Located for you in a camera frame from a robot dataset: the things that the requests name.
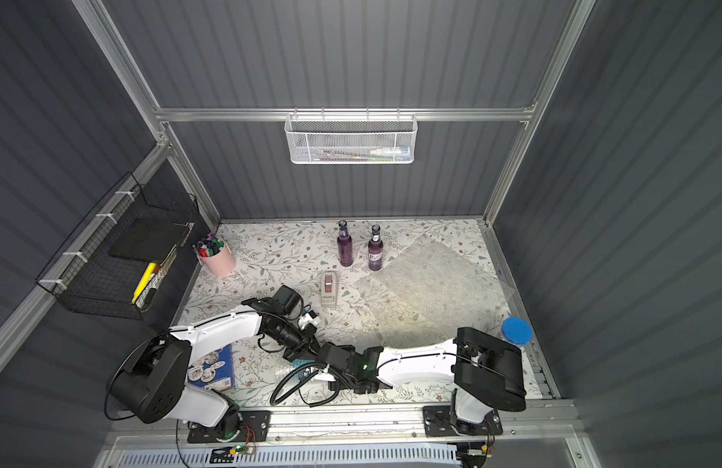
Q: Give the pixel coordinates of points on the aluminium front rail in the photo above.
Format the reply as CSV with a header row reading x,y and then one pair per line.
x,y
356,424

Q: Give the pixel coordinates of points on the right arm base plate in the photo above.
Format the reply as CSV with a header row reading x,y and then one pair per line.
x,y
439,421

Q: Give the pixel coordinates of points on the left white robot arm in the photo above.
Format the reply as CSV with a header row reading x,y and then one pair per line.
x,y
157,380

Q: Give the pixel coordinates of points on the dark purple labelled bottle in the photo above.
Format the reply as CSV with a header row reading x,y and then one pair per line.
x,y
375,249

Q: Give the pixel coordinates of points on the yellow highlighter in basket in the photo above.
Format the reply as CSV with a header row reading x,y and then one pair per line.
x,y
149,273

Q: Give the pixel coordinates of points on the purple liquid glass bottle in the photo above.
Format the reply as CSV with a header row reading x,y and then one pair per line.
x,y
345,245

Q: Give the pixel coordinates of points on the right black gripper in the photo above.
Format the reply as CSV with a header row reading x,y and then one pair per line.
x,y
323,356

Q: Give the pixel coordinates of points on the bubble wrap sheet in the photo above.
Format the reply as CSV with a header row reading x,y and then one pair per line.
x,y
296,369
428,292

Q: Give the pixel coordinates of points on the white tape dispenser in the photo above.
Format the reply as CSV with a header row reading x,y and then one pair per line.
x,y
329,291

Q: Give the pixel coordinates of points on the pink marker cup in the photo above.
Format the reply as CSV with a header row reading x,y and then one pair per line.
x,y
213,253

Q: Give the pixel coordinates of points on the black notebook in basket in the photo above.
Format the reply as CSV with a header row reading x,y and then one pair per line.
x,y
148,240

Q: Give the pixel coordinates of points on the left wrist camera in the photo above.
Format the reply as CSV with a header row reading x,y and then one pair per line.
x,y
307,318

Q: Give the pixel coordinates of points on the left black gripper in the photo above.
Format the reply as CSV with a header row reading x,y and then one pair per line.
x,y
305,342

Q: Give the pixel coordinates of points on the blue-lid pencil jar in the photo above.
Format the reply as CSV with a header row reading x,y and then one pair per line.
x,y
516,331

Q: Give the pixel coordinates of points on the white wire wall basket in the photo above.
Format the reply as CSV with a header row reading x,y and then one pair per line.
x,y
351,142

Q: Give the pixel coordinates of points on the white ventilated cable duct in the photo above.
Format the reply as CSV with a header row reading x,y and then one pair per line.
x,y
296,456

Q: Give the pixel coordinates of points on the blue sticker sheet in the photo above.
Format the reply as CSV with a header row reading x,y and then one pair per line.
x,y
214,371

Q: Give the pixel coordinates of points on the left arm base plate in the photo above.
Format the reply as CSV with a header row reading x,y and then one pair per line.
x,y
241,427

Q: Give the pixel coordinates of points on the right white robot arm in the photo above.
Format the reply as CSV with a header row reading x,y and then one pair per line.
x,y
486,372

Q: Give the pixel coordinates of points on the black wire wall basket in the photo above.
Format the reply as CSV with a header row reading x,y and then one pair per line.
x,y
131,261

